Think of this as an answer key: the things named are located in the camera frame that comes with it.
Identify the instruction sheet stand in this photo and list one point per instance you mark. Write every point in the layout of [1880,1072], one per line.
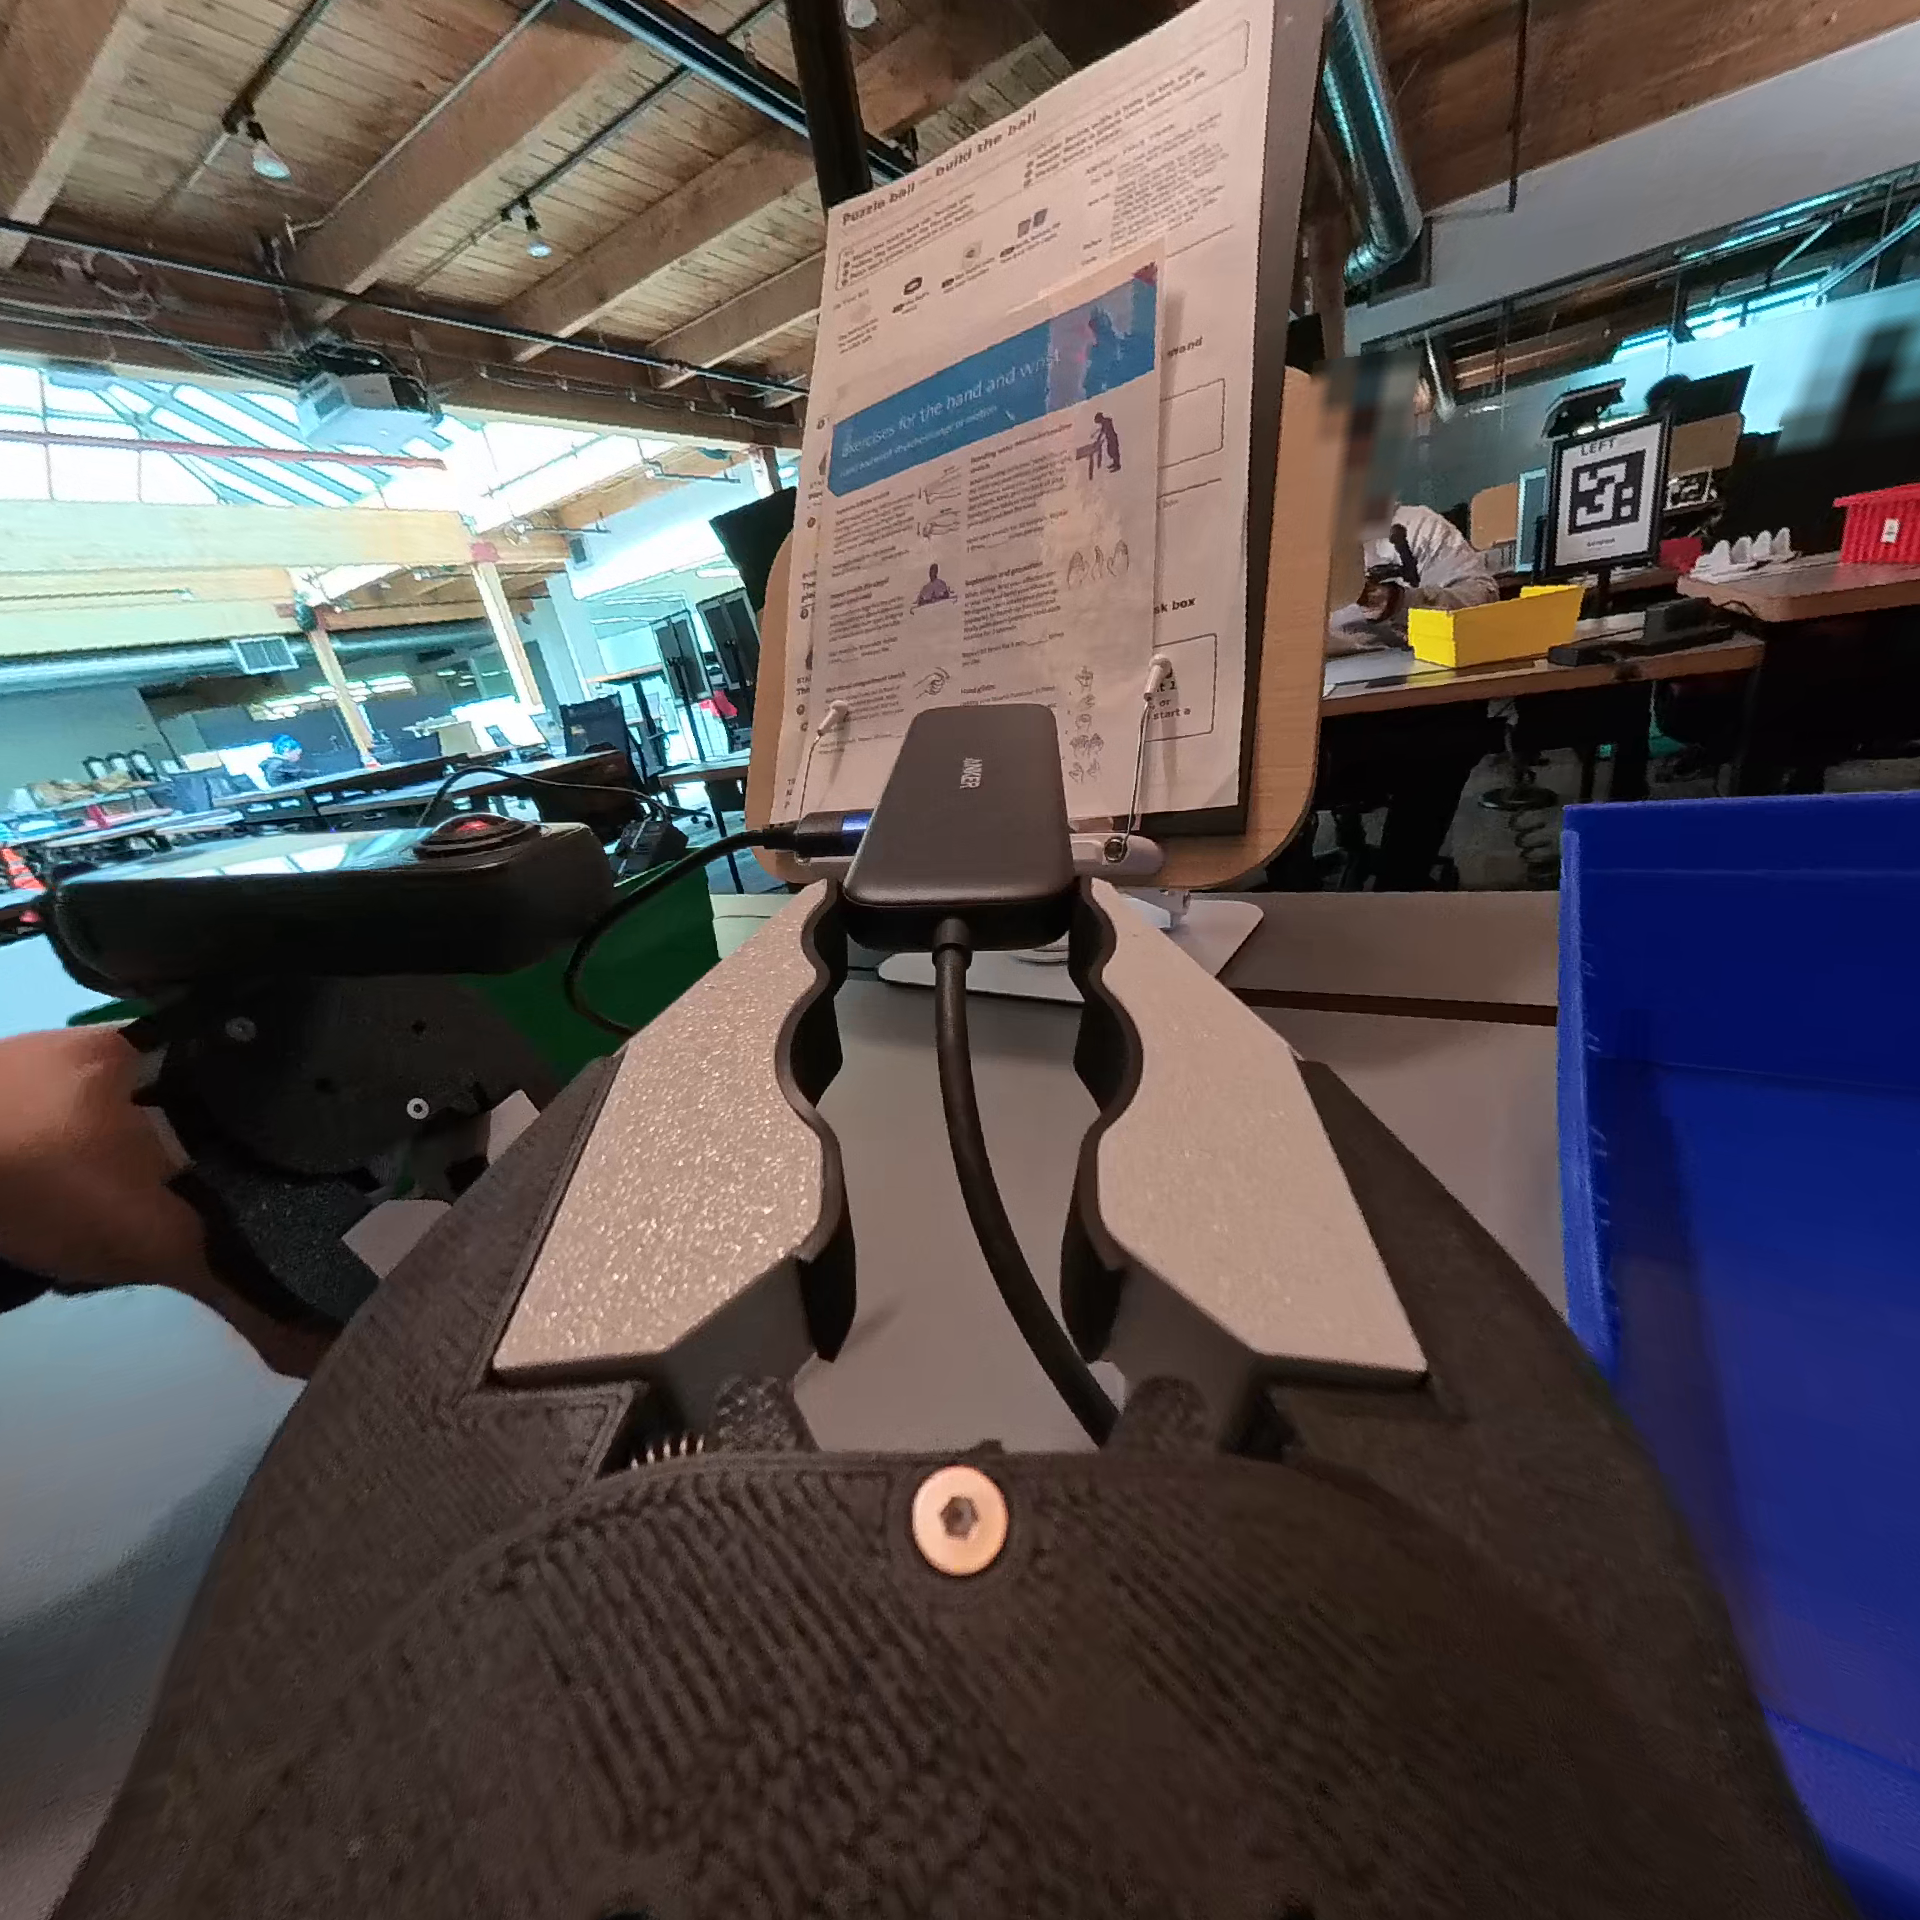
[1049,451]

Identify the black white marker sign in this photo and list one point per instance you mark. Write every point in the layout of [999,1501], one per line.
[1607,493]

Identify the wooden top desk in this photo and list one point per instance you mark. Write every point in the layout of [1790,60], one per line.
[1576,668]

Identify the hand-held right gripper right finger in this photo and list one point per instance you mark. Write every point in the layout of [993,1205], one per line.
[1259,1201]

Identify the ceiling projector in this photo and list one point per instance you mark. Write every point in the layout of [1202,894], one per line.
[369,403]

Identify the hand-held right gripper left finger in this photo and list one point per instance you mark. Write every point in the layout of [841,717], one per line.
[675,1201]

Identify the yellow plastic bin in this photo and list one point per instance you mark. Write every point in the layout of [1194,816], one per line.
[1485,629]

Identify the black monitor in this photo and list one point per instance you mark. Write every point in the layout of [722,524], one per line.
[751,547]

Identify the blue plastic bin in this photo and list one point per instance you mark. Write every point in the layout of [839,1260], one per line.
[1757,1201]

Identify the silver ventilation duct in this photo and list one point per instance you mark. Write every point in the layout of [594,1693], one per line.
[1373,148]

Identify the green plastic bin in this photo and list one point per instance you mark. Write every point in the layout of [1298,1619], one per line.
[661,961]

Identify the red plastic bin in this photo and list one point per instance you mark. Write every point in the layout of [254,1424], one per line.
[1878,524]

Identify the black metal pole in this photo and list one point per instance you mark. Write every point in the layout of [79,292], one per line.
[829,106]

